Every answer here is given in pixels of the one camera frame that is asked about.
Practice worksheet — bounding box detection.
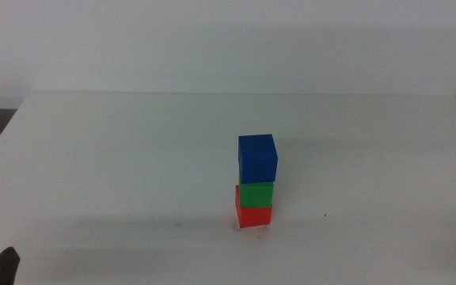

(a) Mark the red cube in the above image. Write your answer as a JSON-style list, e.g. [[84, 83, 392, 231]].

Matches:
[[234, 184, 273, 230]]

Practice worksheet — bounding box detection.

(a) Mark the green cube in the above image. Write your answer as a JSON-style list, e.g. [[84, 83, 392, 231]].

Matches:
[[238, 180, 274, 208]]

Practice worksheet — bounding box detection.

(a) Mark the blue cube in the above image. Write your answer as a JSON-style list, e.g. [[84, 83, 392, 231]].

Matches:
[[237, 133, 279, 184]]

